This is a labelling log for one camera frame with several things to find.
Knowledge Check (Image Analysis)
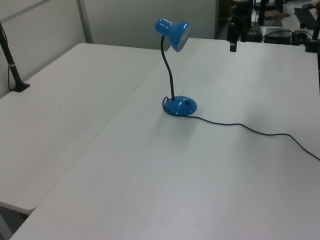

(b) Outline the black device with green part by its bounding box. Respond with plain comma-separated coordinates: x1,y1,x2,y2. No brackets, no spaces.
239,21,264,43

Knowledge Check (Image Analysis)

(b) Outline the black monitor stand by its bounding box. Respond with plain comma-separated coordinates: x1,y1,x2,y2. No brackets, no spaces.
252,0,284,28

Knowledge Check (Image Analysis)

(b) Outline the black box device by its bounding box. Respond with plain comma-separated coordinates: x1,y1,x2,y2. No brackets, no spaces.
263,29,294,46

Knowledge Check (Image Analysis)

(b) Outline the blue gooseneck desk lamp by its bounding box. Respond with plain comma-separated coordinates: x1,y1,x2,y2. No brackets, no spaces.
153,17,198,117

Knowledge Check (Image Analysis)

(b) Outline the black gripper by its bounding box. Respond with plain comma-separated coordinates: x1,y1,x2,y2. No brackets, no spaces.
227,23,238,53

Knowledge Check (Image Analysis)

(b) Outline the dark lamp power cable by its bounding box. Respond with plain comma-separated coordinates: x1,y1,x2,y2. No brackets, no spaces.
161,96,320,162

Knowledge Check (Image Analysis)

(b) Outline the black computer keyboard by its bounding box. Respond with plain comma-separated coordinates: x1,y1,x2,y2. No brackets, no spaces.
293,6,320,27

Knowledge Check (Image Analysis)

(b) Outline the black camera stand pole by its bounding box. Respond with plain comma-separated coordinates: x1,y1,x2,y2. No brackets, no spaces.
0,21,32,94

